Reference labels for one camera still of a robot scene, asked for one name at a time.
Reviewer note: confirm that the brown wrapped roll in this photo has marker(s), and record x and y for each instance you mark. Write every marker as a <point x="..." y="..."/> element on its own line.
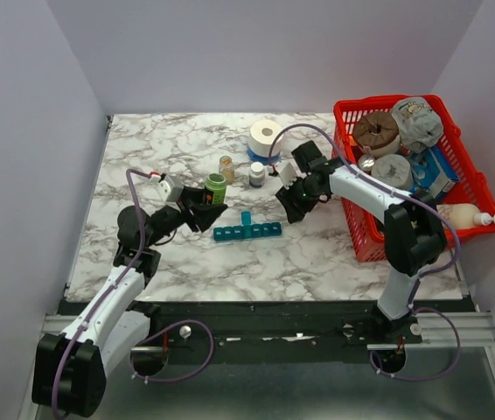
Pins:
<point x="377" y="134"/>

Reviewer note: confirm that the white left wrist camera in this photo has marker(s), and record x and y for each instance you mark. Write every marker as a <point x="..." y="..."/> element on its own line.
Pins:
<point x="168" y="188"/>

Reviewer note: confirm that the teal weekly pill organizer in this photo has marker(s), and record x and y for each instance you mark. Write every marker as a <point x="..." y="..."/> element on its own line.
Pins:
<point x="247" y="230"/>

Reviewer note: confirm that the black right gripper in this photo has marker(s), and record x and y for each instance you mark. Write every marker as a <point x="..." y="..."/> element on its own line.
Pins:
<point x="287" y="197"/>

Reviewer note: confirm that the grey wrapped roll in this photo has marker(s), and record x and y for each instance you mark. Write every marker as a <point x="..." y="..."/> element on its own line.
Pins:
<point x="393" y="170"/>

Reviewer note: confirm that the aluminium rail frame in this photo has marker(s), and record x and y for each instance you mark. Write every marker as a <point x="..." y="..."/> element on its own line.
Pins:
<point x="457" y="334"/>

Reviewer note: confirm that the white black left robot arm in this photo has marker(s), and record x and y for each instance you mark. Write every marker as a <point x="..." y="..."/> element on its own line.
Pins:
<point x="72" y="367"/>

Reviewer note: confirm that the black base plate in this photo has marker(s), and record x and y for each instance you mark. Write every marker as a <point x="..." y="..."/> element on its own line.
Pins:
<point x="294" y="332"/>

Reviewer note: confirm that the grey crumpled bag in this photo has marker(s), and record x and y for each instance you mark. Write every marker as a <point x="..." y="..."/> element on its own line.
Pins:
<point x="420" y="127"/>

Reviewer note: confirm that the clear jar yellow capsules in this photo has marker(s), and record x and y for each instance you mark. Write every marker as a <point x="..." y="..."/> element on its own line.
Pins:
<point x="226" y="168"/>

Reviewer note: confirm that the green pill bottle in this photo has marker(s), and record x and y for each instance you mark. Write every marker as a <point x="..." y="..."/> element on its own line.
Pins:
<point x="215" y="189"/>

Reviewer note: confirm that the blue carton box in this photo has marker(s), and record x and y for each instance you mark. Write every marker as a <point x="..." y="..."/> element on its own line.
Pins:
<point x="433" y="173"/>

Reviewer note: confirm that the silver lid can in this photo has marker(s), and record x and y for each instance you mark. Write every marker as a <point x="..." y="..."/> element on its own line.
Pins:
<point x="366" y="163"/>

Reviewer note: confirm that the white paper roll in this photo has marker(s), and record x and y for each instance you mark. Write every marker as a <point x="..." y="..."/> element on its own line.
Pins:
<point x="262" y="134"/>

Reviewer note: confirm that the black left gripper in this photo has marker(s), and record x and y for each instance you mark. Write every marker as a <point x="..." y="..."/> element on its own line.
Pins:
<point x="204" y="215"/>

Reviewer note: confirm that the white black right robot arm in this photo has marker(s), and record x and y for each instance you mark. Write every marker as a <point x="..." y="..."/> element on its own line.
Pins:
<point x="413" y="233"/>

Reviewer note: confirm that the white pill bottle blue label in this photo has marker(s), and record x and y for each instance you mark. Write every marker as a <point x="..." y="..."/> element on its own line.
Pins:
<point x="257" y="174"/>

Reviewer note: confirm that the cream squeeze bottle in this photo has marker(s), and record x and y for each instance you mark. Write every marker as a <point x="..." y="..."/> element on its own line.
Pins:
<point x="465" y="215"/>

